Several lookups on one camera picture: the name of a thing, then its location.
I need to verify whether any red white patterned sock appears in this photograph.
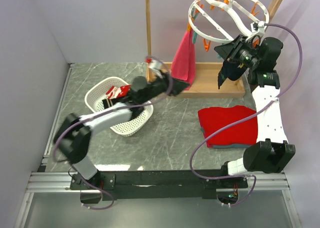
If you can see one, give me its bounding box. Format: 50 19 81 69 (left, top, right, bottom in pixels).
106 86 121 99

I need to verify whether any black sock with stripes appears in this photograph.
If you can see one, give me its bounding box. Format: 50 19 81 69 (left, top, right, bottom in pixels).
102 98 126 111

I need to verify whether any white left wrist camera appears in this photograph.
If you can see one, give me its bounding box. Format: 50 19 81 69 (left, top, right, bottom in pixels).
145 57 163 78

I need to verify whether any white round clip hanger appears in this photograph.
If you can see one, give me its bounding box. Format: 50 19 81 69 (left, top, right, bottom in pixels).
187 0 271 50

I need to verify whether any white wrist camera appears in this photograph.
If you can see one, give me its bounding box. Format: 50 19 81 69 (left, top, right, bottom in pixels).
145 57 163 78
246 21 266 41

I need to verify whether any pink hanging towel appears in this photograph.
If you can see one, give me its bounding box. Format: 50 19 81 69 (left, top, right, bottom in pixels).
171 29 196 90

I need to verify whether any aluminium frame rail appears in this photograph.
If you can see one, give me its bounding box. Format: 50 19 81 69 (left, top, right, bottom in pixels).
26 172 83 193

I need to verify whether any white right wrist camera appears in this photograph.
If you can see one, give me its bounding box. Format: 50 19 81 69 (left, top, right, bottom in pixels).
246 21 266 41

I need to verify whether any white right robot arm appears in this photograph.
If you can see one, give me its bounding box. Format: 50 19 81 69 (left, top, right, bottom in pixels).
214 35 296 188

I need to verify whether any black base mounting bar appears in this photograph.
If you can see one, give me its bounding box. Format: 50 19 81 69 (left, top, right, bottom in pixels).
69 169 251 201

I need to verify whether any grey folded towel underneath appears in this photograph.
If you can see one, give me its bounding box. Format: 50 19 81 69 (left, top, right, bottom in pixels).
205 128 256 149

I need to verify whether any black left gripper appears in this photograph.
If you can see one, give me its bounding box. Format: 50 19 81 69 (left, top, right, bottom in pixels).
140 69 191 104

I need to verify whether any wooden hanging rack frame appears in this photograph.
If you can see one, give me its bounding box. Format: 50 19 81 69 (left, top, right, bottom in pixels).
144 0 289 99

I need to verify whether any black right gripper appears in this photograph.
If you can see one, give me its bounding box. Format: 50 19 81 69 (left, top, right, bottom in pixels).
213 34 260 69

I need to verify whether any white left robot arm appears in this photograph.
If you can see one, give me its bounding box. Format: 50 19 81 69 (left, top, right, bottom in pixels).
53 73 189 189

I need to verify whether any red folded towel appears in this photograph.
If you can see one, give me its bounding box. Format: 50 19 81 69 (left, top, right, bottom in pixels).
197 105 259 148

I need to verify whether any white perforated plastic basket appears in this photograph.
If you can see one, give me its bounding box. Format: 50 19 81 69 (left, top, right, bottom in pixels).
84 76 154 137

